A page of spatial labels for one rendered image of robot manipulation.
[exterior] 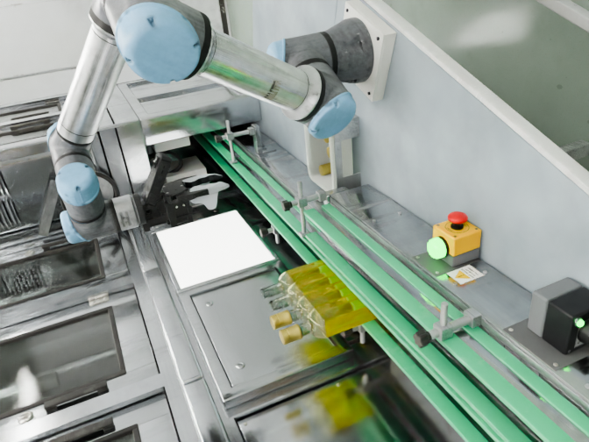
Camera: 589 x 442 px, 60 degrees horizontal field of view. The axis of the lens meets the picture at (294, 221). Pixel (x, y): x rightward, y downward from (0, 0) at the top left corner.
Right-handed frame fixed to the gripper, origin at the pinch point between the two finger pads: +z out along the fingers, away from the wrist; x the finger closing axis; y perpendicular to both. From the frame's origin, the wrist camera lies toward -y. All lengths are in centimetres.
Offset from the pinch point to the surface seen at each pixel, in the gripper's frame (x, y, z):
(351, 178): -9.1, 14.1, 40.0
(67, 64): -365, 27, -26
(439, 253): 39, 11, 33
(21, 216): -92, 35, -57
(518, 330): 61, 15, 33
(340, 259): 12.8, 23.8, 23.8
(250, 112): -90, 14, 38
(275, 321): 20.4, 29.0, 2.3
